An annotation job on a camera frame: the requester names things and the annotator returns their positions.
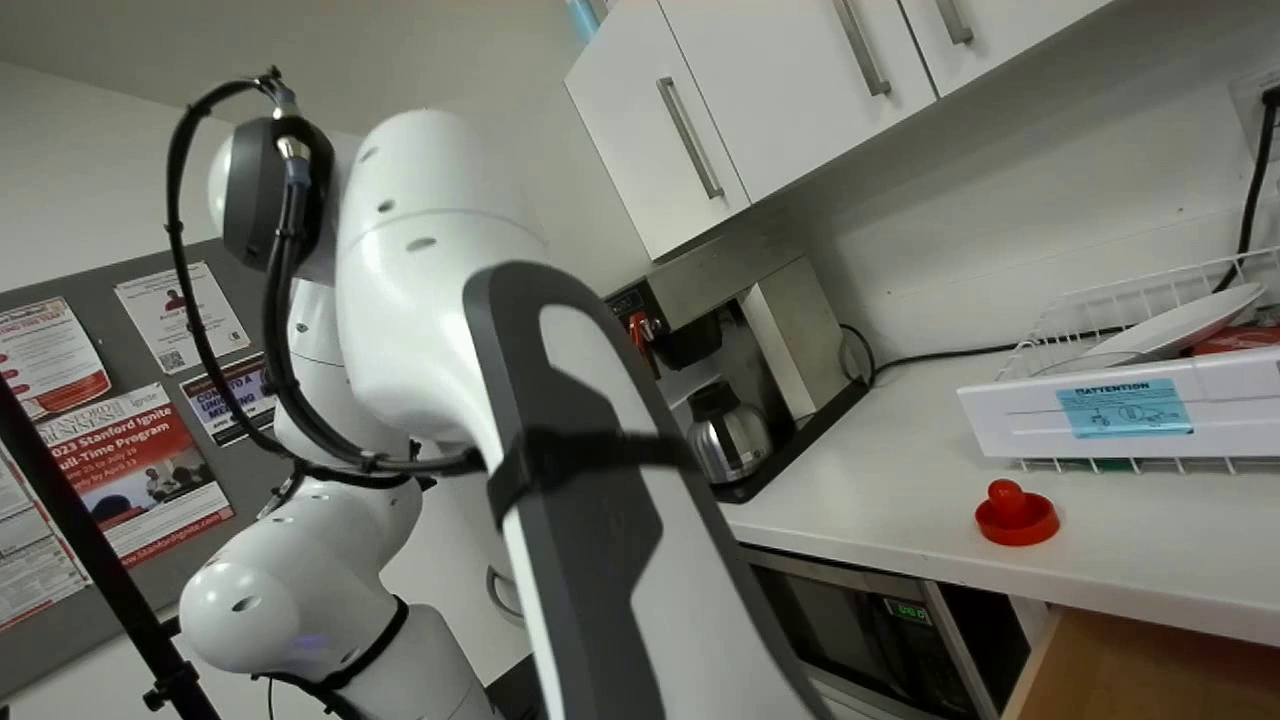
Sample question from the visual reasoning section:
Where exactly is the steel carafe with black lid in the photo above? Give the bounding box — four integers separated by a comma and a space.
681, 376, 780, 489

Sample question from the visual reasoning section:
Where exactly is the black coffee maker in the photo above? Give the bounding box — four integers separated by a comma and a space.
605, 258, 881, 508

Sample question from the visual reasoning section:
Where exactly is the built-in microwave oven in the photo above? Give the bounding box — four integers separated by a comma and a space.
739, 545, 1006, 720

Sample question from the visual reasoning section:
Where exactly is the red round puck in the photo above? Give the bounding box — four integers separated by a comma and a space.
971, 478, 1064, 553

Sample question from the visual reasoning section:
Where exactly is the dark small poster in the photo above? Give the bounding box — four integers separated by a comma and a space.
177, 347, 278, 454

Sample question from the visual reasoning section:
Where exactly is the white poster with red figure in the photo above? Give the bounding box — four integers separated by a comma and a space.
113, 258, 245, 380

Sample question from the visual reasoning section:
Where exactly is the white box with blue label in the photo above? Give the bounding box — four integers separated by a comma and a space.
952, 347, 1280, 465

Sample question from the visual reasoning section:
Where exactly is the large red photo poster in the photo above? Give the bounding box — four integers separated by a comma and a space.
37, 380, 238, 574

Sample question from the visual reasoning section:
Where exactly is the black tripod pole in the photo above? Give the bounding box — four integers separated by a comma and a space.
0, 376, 223, 720

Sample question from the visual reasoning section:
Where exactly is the red and white poster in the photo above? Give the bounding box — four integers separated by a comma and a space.
0, 291, 119, 425

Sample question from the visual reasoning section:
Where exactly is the red cup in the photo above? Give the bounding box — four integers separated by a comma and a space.
1183, 326, 1280, 360

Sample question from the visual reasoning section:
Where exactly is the white text poster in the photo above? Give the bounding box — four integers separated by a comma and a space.
0, 443, 93, 639

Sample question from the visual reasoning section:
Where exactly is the steel wall cabinet handle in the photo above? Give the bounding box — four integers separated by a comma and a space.
832, 0, 894, 103
651, 74, 726, 209
927, 0, 979, 51

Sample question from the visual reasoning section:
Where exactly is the white wall cabinet door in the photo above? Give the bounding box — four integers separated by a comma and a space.
560, 0, 760, 266
657, 0, 942, 209
894, 0, 1112, 100

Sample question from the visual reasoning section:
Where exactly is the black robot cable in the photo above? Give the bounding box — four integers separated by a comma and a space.
159, 64, 491, 492

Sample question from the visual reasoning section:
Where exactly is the black power cable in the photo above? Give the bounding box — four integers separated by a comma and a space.
835, 318, 1024, 392

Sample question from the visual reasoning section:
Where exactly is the white wire dish rack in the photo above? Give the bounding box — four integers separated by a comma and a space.
994, 244, 1280, 480

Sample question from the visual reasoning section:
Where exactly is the black wall cable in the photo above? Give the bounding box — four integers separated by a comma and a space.
1204, 80, 1280, 300

